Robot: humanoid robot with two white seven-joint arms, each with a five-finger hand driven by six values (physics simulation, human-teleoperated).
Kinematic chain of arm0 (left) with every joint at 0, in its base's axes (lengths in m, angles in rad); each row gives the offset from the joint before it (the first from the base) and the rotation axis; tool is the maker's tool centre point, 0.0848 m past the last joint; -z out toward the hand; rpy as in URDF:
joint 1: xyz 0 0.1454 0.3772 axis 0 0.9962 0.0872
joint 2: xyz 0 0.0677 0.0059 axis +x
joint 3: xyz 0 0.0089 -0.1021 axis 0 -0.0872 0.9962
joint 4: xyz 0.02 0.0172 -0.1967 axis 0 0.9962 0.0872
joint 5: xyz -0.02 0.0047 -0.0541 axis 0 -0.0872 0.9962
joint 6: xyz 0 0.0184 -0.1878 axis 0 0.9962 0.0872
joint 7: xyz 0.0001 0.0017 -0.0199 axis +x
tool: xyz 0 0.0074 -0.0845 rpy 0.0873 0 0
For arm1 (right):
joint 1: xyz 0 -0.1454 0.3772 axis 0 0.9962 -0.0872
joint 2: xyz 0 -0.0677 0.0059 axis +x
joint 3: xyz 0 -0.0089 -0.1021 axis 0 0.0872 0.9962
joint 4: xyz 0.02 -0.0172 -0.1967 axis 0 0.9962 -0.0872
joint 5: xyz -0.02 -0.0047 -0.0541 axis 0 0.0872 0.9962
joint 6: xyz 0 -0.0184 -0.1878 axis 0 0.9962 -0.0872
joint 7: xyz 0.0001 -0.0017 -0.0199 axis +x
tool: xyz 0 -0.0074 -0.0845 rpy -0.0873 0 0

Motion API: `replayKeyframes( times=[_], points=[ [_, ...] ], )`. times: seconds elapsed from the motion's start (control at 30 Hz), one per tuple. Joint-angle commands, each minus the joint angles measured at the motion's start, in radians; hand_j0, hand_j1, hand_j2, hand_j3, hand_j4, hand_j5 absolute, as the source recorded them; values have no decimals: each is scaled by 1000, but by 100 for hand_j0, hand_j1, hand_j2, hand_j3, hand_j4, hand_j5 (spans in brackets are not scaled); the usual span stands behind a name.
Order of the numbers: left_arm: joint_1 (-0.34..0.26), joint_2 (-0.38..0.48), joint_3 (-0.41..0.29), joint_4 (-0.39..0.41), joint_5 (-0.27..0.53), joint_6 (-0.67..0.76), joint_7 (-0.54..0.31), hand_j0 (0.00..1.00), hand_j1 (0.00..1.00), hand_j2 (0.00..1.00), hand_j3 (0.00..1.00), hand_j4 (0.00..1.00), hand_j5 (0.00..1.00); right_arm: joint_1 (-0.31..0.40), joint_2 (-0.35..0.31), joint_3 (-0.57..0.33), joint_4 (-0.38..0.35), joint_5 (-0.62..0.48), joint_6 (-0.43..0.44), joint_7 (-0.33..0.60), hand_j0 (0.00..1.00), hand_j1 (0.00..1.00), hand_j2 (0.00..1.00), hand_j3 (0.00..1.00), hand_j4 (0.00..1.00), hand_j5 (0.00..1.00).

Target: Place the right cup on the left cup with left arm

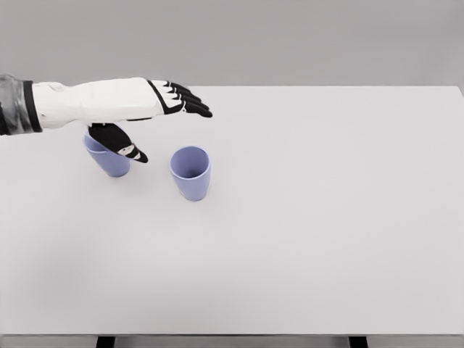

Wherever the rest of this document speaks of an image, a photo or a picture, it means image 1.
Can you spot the lavender plastic cup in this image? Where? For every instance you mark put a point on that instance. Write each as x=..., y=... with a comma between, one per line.
x=112, y=163
x=191, y=174

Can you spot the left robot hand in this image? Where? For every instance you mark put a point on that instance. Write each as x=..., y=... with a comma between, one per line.
x=119, y=98

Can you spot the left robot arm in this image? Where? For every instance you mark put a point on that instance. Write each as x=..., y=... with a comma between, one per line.
x=47, y=105

